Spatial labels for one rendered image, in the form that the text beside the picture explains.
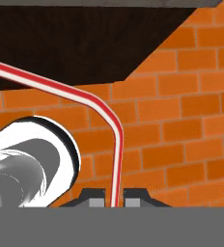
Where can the dark wooden dining counter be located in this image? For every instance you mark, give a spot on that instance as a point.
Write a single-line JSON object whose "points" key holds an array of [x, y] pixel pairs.
{"points": [[85, 38]]}

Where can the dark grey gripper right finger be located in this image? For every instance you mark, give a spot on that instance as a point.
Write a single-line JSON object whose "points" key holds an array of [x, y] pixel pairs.
{"points": [[136, 196]]}

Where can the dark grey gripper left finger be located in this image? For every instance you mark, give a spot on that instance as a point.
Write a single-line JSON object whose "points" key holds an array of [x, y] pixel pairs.
{"points": [[92, 196]]}

